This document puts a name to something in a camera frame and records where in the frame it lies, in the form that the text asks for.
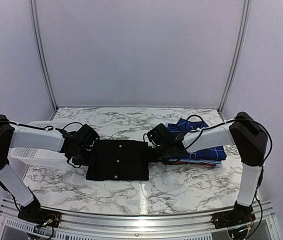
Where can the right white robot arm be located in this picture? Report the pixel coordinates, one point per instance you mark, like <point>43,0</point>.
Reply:
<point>251,139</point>

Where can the left aluminium frame post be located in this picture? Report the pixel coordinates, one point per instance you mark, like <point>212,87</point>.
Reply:
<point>41,53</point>

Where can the red plaid shirt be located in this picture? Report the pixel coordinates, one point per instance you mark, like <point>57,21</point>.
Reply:
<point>188,163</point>

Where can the white plastic basket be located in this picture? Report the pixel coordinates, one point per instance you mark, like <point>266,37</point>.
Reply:
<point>39,143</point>

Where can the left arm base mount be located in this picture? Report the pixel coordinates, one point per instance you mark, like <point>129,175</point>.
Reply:
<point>40,216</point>

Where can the aluminium frame post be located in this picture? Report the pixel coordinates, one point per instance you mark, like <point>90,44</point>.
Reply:
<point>41,53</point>
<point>240,41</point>

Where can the right aluminium frame post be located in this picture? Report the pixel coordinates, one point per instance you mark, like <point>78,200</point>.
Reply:
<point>240,41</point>

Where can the front aluminium rail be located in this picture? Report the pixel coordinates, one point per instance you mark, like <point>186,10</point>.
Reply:
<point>93,226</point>

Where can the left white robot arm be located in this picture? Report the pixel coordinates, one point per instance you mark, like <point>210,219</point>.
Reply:
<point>9,179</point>

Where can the blue plaid shirt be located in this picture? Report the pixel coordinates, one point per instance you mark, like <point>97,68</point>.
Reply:
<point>215,153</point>

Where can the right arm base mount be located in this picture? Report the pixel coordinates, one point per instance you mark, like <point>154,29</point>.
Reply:
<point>230,218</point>

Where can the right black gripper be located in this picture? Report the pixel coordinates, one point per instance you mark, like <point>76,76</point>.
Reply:
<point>151,156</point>

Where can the black long sleeve shirt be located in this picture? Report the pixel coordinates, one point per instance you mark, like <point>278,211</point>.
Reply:
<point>118,160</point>

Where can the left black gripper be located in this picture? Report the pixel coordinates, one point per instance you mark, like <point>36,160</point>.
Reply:
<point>75,162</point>

